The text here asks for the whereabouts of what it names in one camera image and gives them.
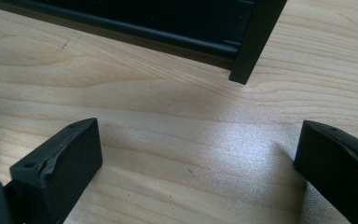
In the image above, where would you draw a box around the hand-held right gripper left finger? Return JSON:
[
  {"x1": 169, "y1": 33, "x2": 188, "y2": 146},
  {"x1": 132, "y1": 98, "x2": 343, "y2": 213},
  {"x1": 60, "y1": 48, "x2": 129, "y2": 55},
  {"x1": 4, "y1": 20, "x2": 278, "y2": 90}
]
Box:
[{"x1": 9, "y1": 117, "x2": 103, "y2": 224}]

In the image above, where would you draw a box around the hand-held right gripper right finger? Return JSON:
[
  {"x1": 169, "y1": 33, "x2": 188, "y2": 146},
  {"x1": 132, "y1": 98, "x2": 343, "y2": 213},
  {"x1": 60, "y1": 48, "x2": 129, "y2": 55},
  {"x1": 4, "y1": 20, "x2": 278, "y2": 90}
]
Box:
[{"x1": 294, "y1": 119, "x2": 358, "y2": 224}]

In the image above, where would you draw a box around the black two-tier metal shelf rack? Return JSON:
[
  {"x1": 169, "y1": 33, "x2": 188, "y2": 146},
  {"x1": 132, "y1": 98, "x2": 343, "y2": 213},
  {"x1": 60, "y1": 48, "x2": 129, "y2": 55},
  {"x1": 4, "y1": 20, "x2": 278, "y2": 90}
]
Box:
[{"x1": 0, "y1": 0, "x2": 289, "y2": 85}]

